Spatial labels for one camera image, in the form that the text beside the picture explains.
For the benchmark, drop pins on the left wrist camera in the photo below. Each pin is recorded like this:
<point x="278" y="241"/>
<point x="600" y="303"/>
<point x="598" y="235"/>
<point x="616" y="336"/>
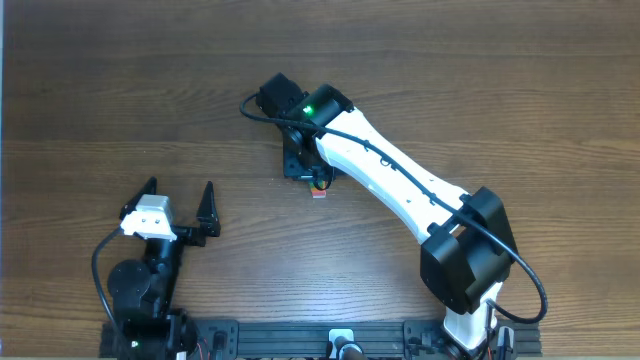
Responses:
<point x="150" y="220"/>

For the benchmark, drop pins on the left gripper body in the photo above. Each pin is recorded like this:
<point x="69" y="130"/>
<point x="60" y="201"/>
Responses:
<point x="190" y="235"/>

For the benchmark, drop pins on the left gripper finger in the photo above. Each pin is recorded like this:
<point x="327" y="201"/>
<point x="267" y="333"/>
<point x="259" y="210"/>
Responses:
<point x="209" y="215"/>
<point x="147" y="189"/>

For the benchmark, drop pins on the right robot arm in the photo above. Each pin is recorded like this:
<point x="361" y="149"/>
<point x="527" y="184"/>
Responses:
<point x="395" y="175"/>

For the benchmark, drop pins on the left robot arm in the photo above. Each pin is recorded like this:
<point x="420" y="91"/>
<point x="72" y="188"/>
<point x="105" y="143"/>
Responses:
<point x="130" y="287"/>

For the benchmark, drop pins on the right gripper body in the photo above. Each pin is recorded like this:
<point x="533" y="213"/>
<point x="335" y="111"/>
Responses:
<point x="297" y="167"/>

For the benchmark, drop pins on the mounting rail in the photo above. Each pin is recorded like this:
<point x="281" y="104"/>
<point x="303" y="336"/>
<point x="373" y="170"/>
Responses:
<point x="280" y="340"/>

